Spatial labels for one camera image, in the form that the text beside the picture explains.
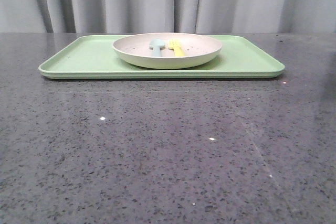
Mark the cream round plate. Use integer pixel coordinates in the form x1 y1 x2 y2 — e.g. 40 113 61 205
113 33 222 69

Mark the yellow plastic fork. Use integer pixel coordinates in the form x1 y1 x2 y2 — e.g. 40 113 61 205
168 39 185 57

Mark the light blue plastic spoon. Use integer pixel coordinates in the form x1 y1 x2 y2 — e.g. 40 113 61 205
149 38 165 57

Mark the grey pleated curtain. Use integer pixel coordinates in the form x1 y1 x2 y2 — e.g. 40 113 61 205
1 0 335 34

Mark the light green plastic tray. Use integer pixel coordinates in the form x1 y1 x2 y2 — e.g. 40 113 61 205
38 35 285 79

